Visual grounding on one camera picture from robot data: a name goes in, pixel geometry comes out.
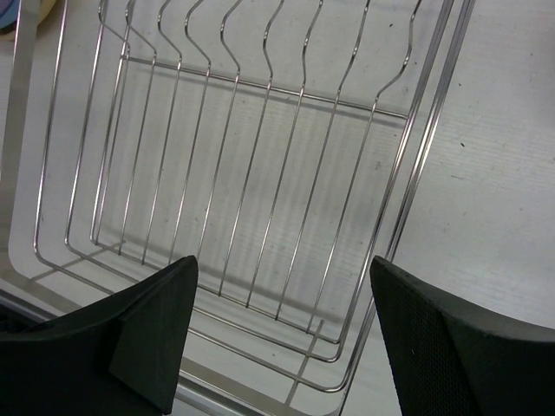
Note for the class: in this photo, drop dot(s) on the metal wire dish rack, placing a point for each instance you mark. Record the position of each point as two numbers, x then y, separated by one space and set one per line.
278 142

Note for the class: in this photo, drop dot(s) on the blue plate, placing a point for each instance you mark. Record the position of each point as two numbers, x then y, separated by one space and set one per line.
9 13

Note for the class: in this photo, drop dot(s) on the tan plastic plate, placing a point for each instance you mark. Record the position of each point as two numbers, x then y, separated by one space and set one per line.
45 8

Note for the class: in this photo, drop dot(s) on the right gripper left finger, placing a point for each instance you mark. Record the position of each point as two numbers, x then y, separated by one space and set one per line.
117 356

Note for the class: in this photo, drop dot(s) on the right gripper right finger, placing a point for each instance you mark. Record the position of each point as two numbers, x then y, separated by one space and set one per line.
449 356

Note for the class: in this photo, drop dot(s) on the aluminium mounting rail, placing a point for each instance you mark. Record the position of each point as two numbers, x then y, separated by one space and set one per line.
18 314

